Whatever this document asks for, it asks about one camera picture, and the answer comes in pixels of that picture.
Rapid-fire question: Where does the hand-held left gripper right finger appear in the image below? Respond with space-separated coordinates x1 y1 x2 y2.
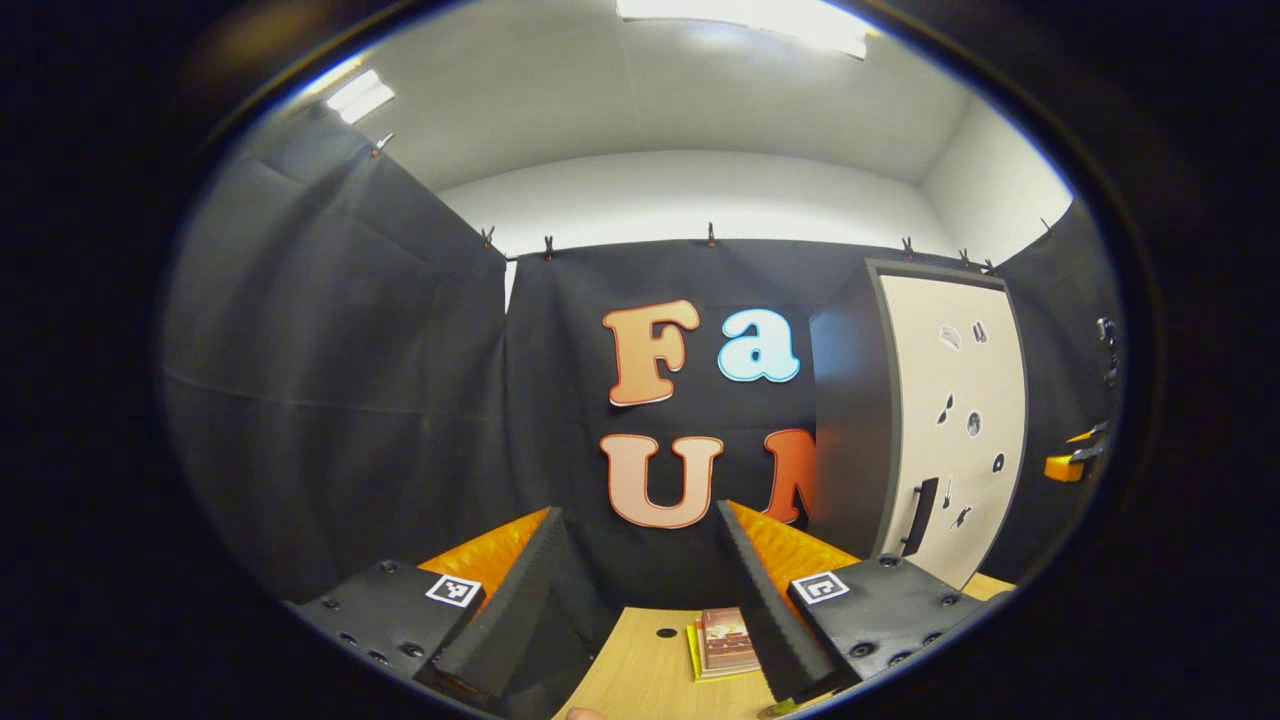
715 500 1016 704

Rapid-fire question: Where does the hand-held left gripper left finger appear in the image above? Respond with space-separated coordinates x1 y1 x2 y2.
285 505 568 704

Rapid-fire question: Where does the white cabinet door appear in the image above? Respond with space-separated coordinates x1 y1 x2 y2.
875 272 1029 591

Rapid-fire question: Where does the black cabinet door handle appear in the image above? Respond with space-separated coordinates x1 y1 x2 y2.
900 477 941 558

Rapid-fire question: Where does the dark grey cabinet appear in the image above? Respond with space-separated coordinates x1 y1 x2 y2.
808 258 1031 591

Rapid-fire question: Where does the yellow book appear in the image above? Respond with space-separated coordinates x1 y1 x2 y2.
685 622 761 683

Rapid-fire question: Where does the black backdrop cloth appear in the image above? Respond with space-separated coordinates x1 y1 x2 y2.
160 100 1126 641

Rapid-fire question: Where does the row of black clips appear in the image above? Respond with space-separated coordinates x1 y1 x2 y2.
372 135 1053 276

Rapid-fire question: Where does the large ceiling light panel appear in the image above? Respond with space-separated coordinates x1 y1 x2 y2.
615 0 871 59

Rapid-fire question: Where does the small ceiling light panel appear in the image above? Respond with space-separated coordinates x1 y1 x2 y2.
325 68 396 126

